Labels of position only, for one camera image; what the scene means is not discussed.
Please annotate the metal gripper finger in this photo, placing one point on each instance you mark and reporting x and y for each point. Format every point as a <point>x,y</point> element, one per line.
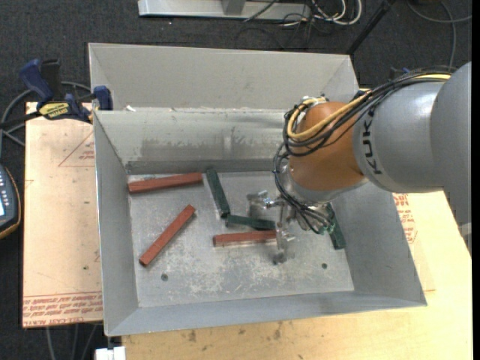
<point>262,197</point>
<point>283,238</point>

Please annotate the dark green flat block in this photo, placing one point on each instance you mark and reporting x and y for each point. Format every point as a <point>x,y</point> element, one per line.
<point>249,222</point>
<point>219,195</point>
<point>338,236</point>

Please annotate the red-brown flat block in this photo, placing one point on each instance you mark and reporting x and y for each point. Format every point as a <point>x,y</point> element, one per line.
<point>243,238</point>
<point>168,234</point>
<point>165,183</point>

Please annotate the grey metal bin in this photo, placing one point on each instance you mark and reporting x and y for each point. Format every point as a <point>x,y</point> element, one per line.
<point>225,276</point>

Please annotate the brown cardboard board red print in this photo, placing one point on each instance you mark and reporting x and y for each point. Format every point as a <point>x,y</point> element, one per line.
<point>60,219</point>

